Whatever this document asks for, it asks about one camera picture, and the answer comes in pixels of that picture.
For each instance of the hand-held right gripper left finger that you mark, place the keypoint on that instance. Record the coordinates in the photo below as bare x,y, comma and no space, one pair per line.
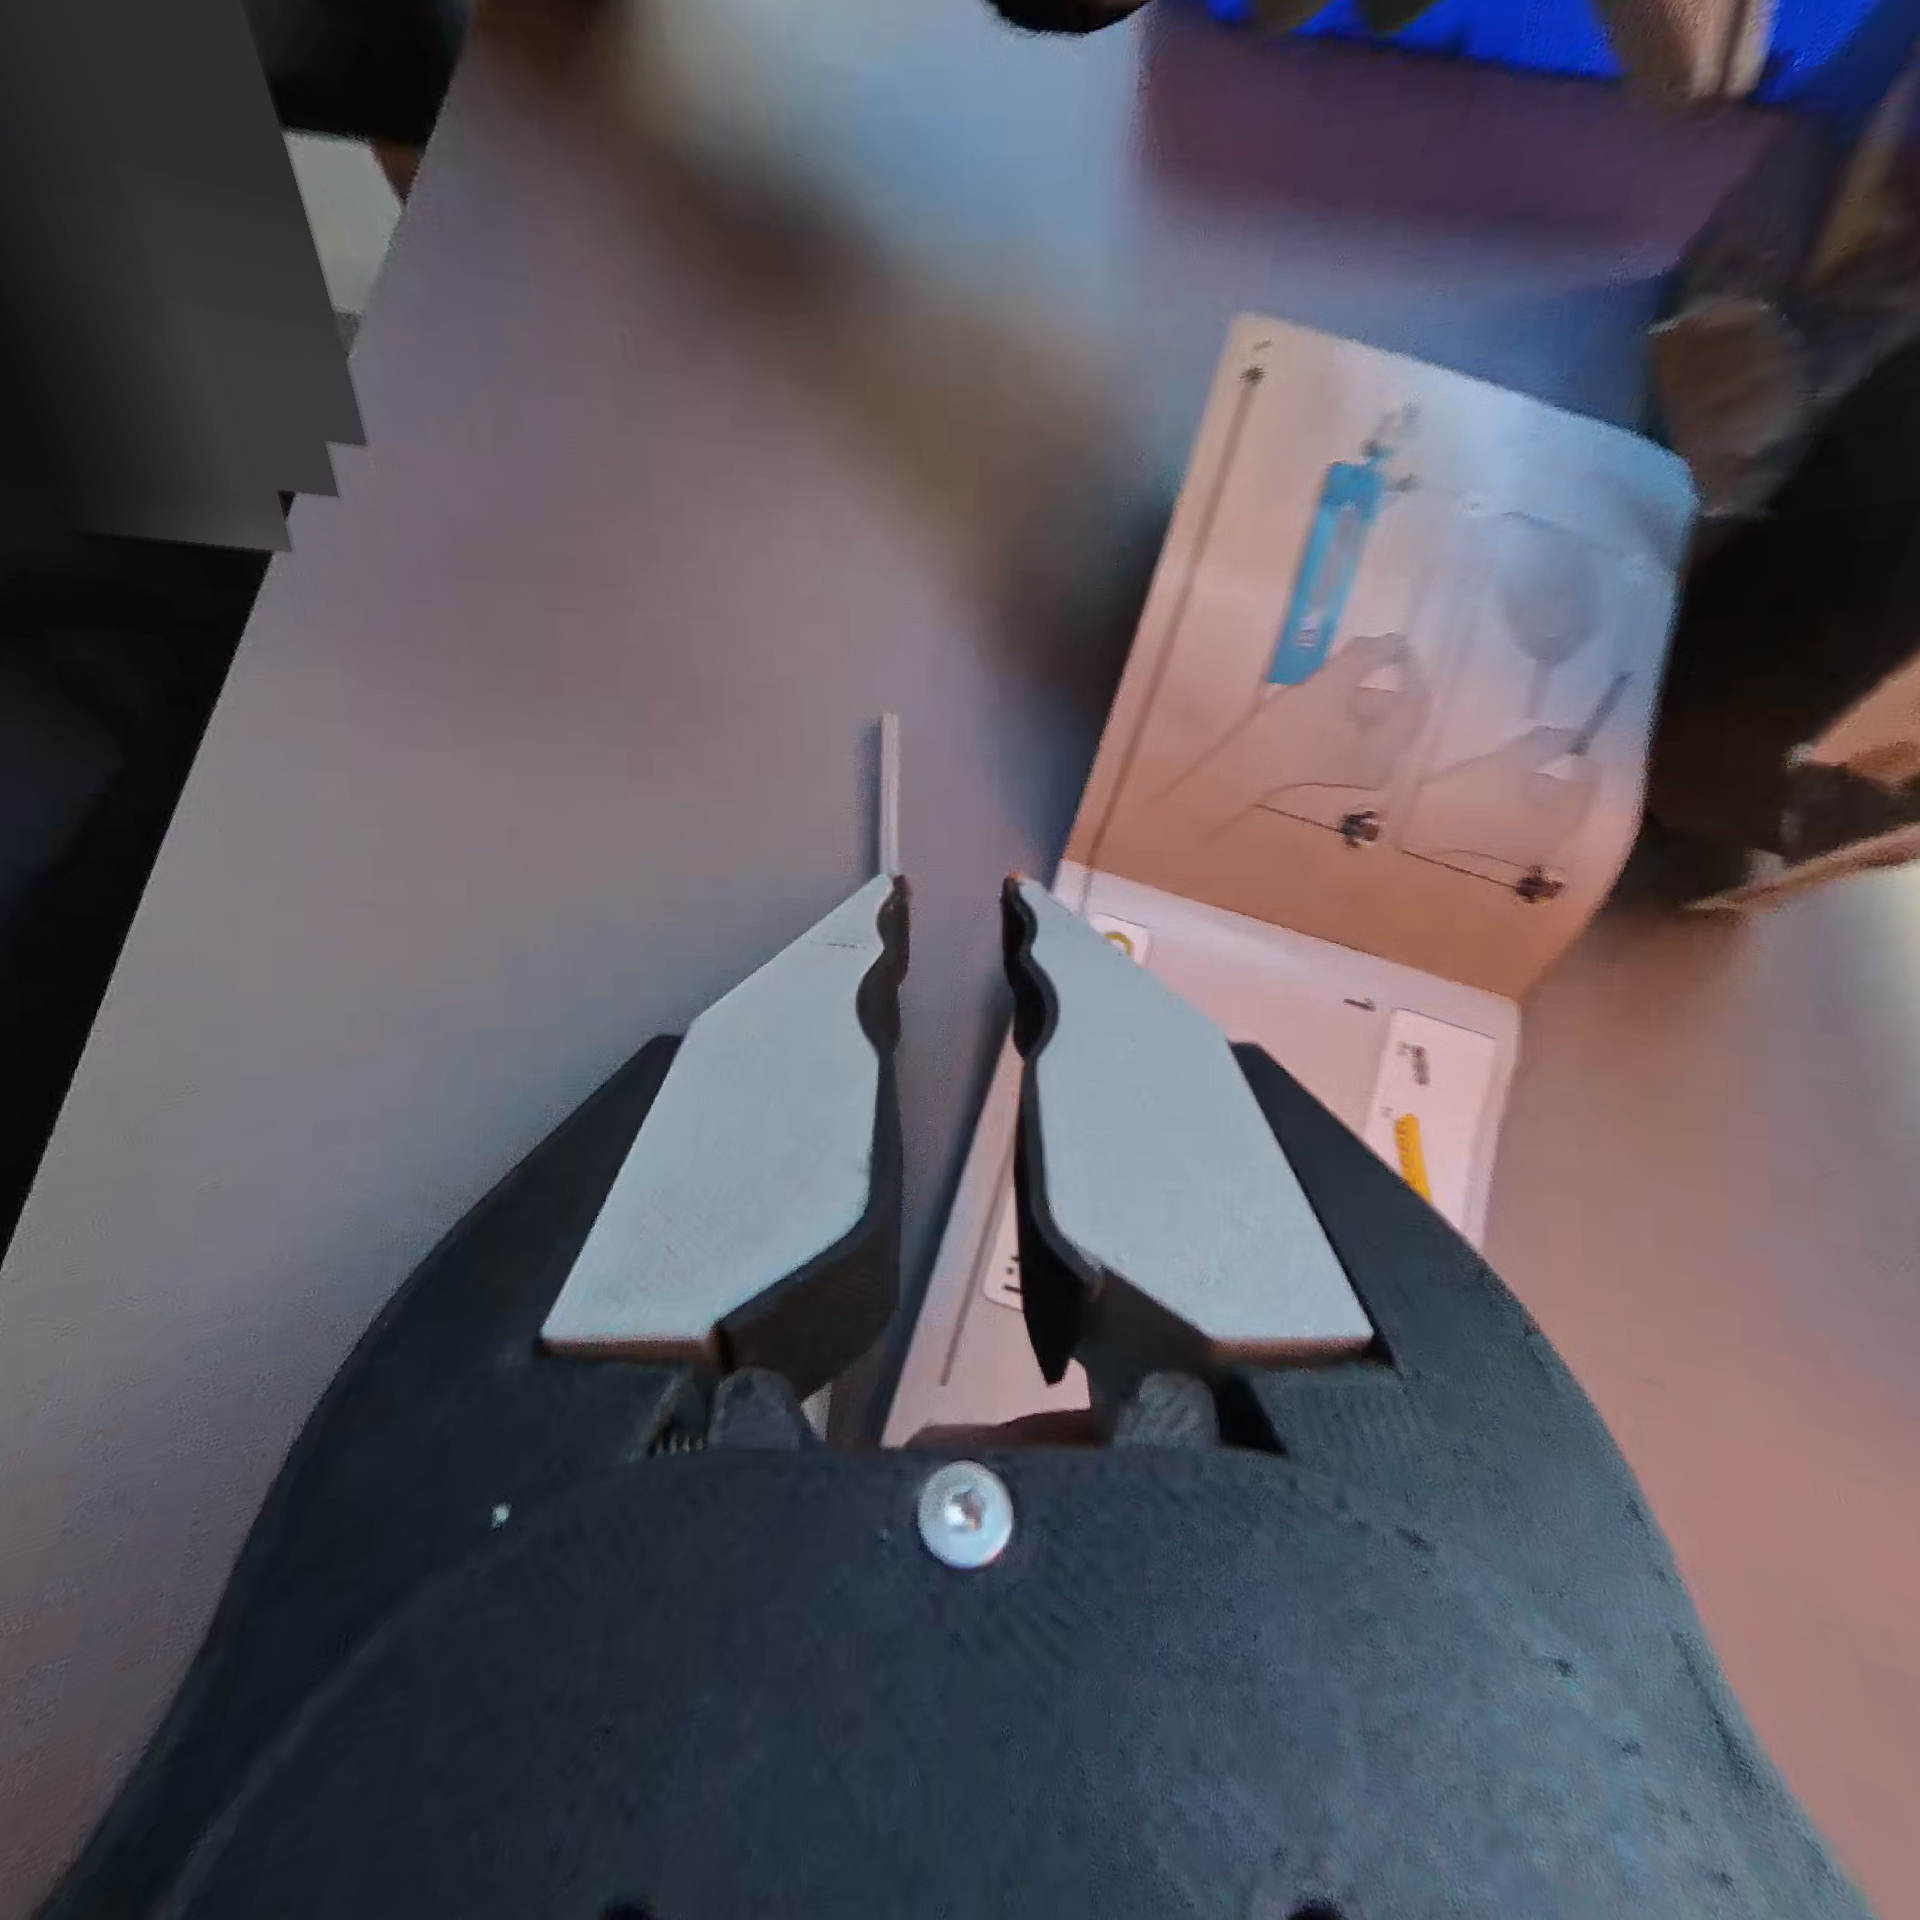
752,1186

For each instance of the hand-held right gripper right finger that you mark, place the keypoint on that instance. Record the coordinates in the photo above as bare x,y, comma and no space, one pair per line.
1185,1186

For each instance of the grey lego axle rod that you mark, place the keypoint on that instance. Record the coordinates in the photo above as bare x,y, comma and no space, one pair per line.
891,795

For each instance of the lego instruction booklet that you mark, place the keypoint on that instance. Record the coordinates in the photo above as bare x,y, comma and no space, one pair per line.
1439,720

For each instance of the torn dark lego box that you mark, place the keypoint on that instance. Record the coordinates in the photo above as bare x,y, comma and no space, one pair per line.
1801,598

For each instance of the blue cloth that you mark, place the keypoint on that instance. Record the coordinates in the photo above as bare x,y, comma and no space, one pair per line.
1502,37

